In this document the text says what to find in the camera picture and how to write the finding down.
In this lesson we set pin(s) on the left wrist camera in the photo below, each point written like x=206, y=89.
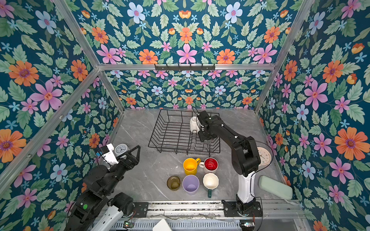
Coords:
x=107, y=153

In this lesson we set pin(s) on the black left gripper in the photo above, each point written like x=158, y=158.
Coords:
x=127, y=154

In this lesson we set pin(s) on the beige round plate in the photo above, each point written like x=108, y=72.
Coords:
x=265, y=157

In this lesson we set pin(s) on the white alarm clock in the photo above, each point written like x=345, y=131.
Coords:
x=120, y=149

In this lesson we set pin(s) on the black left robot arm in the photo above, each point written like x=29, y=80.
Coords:
x=101, y=182

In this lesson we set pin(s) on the black wire dish rack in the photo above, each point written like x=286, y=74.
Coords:
x=172, y=133

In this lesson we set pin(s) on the white faceted mug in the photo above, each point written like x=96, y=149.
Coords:
x=195, y=125

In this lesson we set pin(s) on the yellow mug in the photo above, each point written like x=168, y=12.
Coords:
x=190, y=166

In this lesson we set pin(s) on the black wall hook rail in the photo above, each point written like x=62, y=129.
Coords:
x=185, y=67

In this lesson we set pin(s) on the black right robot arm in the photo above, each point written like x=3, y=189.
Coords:
x=244, y=156

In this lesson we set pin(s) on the mint green case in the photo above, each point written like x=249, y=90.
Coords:
x=274, y=187

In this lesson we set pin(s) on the white green mug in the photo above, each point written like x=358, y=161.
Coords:
x=211, y=182

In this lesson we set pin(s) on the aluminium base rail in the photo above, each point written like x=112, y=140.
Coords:
x=215, y=209

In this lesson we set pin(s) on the lavender cup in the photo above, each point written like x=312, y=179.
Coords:
x=191, y=184

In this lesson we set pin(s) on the red white mug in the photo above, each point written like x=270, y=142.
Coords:
x=209, y=165

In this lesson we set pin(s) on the olive green glass cup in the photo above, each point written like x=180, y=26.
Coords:
x=173, y=183

